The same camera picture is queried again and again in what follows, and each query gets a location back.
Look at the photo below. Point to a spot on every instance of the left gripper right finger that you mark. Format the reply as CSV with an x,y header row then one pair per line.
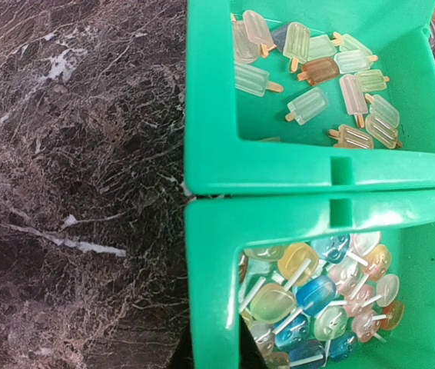
x,y
250,356

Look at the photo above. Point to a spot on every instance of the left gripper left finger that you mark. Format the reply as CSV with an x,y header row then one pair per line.
x,y
182,358

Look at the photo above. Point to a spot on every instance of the green three-compartment bin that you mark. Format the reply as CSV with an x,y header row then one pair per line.
x,y
260,180

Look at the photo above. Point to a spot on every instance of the wrapped colourful candies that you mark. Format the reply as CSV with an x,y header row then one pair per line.
x,y
308,303

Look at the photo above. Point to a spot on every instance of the green yellow gummy candies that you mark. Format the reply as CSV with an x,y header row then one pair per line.
x,y
316,60

